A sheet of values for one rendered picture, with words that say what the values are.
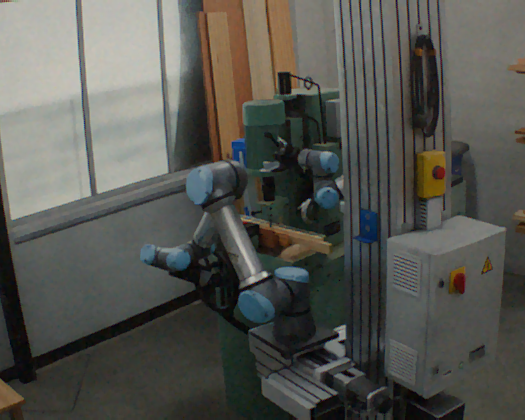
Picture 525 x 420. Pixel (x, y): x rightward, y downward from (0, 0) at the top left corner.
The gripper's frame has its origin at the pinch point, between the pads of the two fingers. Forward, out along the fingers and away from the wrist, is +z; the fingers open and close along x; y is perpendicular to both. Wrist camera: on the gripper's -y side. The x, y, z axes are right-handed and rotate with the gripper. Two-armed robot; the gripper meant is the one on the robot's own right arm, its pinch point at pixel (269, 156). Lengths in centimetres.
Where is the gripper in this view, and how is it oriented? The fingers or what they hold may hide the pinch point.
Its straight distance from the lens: 292.4
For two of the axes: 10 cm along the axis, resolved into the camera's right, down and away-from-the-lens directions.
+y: -5.5, -5.2, -6.6
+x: -4.7, 8.4, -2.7
